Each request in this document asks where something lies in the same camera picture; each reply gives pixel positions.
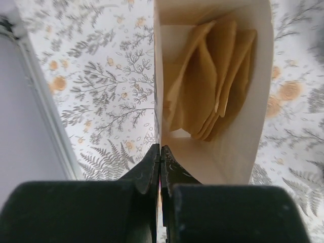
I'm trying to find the floral table mat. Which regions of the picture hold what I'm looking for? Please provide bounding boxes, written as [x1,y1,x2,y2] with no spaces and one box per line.
[16,1,323,242]

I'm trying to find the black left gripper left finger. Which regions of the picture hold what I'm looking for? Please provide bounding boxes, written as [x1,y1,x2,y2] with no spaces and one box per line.
[1,144,160,242]

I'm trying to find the aluminium frame rail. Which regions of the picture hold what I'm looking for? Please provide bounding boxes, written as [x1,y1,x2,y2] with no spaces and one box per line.
[0,15,84,181]

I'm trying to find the stack of brown filters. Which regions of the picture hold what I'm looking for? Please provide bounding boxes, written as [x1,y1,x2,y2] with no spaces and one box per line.
[163,19,257,141]

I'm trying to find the orange coffee filter box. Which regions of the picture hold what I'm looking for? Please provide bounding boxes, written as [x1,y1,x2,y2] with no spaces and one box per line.
[153,1,274,184]

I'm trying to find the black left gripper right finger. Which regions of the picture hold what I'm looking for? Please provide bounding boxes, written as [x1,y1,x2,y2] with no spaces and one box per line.
[160,146,310,242]

